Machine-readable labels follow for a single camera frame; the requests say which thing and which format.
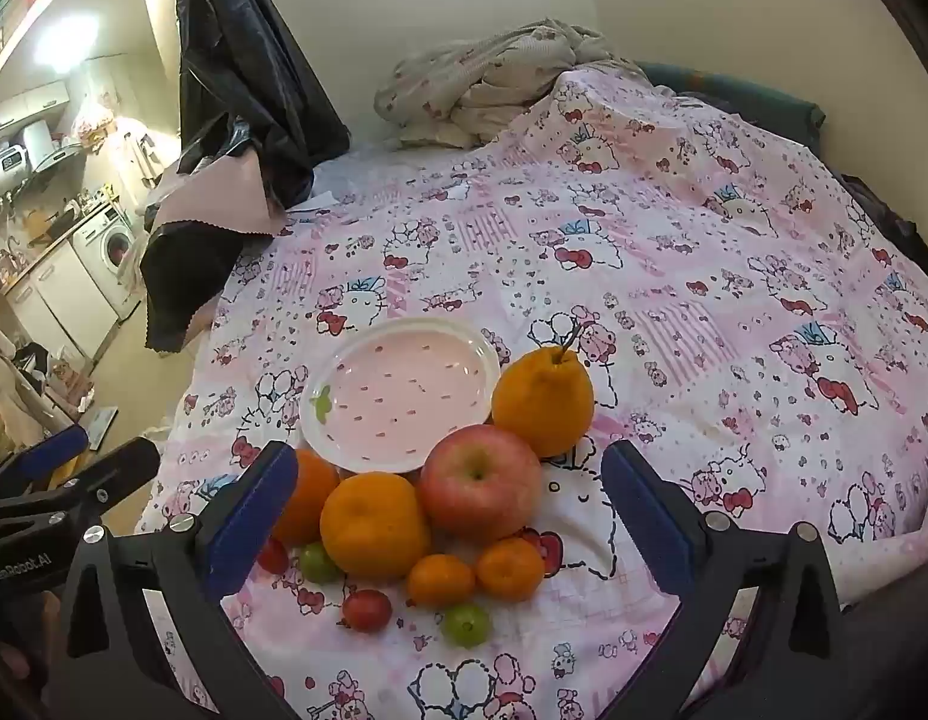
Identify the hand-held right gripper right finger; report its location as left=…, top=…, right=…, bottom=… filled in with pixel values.
left=584, top=439, right=848, bottom=720

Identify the teal mattress edge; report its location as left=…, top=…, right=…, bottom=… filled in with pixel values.
left=635, top=60, right=827, bottom=145

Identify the crumpled floral quilt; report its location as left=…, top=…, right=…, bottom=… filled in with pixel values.
left=374, top=24, right=649, bottom=149

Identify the white washing machine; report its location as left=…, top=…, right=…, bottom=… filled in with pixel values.
left=72, top=202, right=144, bottom=317

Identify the red apple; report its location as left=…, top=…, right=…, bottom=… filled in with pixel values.
left=419, top=424, right=544, bottom=547

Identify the black plastic sheet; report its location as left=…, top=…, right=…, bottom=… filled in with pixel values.
left=175, top=0, right=352, bottom=212

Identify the dark clothing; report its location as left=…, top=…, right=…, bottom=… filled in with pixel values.
left=839, top=172, right=928, bottom=280

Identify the white kitchen cabinet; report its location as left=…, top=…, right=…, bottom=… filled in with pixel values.
left=5, top=240, right=121, bottom=370

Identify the pink and black cloth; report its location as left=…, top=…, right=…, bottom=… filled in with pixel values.
left=139, top=154, right=289, bottom=353

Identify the pink speckled plate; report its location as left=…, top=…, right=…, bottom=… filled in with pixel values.
left=299, top=316, right=502, bottom=475

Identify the large round orange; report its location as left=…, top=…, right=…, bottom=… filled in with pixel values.
left=271, top=448, right=341, bottom=548
left=319, top=471, right=433, bottom=582

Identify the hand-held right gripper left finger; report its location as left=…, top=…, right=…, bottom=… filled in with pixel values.
left=51, top=441, right=300, bottom=720

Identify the small mandarin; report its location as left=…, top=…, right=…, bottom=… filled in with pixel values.
left=475, top=537, right=547, bottom=602
left=405, top=553, right=478, bottom=608

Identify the green cherry tomato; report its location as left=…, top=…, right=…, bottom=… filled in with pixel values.
left=441, top=603, right=491, bottom=648
left=297, top=542, right=343, bottom=584

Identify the pink cartoon printed blanket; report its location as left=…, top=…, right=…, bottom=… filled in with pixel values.
left=134, top=64, right=928, bottom=720

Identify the pear-shaped orange with stem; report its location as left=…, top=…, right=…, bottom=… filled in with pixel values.
left=491, top=324, right=595, bottom=458

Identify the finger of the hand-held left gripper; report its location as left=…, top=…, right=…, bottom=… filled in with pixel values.
left=0, top=424, right=90, bottom=500
left=0, top=436, right=163, bottom=533

